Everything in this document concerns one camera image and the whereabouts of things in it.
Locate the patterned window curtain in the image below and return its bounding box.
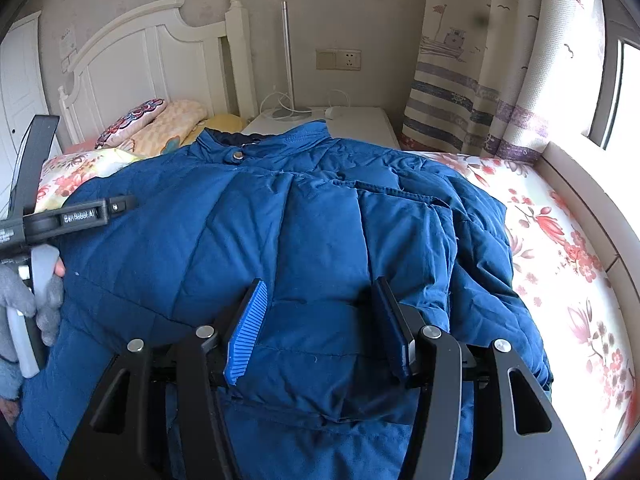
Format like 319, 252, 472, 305
399, 0, 605, 164

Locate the blue puffer jacket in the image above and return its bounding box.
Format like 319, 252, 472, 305
15, 122, 552, 479

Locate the wall power socket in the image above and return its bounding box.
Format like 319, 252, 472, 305
316, 49, 361, 72

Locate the colourful embroidered pillow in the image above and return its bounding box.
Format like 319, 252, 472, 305
96, 99, 167, 148

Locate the peach patterned pillow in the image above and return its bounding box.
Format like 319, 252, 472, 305
118, 100, 207, 158

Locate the window frame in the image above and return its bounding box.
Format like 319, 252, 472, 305
589, 0, 639, 156

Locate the white wardrobe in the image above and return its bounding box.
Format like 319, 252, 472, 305
0, 11, 49, 218

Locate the floral bed sheet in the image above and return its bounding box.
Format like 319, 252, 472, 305
34, 146, 640, 476

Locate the white charger cable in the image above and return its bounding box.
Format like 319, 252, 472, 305
258, 84, 352, 122

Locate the silver desk lamp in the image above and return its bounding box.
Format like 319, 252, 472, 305
271, 0, 311, 120

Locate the yellow pillow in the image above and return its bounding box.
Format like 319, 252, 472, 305
180, 114, 246, 146

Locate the white wooden headboard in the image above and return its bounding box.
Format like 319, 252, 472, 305
58, 0, 259, 144

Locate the grey gloved left hand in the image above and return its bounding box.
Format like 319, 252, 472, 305
1, 245, 65, 364

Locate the white bedside table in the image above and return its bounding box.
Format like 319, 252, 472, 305
242, 106, 400, 150

